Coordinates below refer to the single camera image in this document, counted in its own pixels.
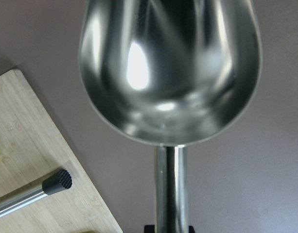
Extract bamboo cutting board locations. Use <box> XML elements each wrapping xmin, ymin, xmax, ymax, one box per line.
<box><xmin>0</xmin><ymin>69</ymin><xmax>121</xmax><ymax>233</ymax></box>

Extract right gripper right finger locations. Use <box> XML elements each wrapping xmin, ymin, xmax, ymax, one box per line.
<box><xmin>187</xmin><ymin>226</ymin><xmax>195</xmax><ymax>233</ymax></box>

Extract steel muddler black tip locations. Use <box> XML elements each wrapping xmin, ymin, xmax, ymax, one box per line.
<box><xmin>0</xmin><ymin>168</ymin><xmax>74</xmax><ymax>220</ymax></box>

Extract stainless steel ice scoop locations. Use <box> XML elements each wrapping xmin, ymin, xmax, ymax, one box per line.
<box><xmin>79</xmin><ymin>0</ymin><xmax>262</xmax><ymax>233</ymax></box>

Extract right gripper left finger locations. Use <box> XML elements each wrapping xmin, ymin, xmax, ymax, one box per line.
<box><xmin>143</xmin><ymin>225</ymin><xmax>158</xmax><ymax>233</ymax></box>

